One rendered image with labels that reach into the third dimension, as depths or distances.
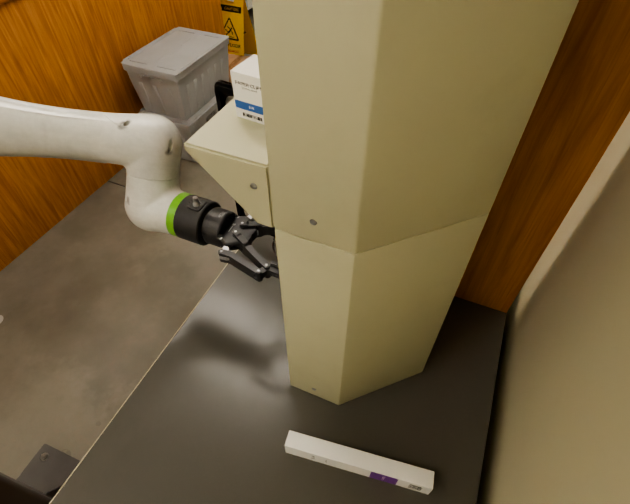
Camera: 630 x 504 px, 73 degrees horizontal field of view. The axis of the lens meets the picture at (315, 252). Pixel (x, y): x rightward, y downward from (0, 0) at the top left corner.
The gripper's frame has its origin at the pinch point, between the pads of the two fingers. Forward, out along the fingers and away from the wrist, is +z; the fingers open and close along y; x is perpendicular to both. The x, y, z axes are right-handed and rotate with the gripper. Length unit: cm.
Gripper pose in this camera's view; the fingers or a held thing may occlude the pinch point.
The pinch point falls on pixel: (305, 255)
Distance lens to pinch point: 79.2
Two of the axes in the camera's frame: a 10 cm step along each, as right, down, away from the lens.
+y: 4.0, -6.9, 6.1
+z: 9.2, 3.0, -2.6
